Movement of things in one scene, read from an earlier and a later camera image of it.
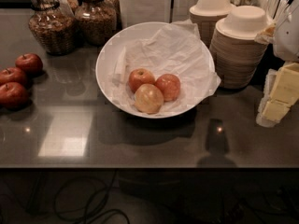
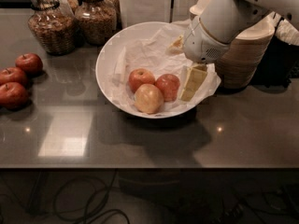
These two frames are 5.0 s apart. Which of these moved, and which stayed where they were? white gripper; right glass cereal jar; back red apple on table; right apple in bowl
Moved: white gripper
Stayed: right glass cereal jar; right apple in bowl; back red apple on table
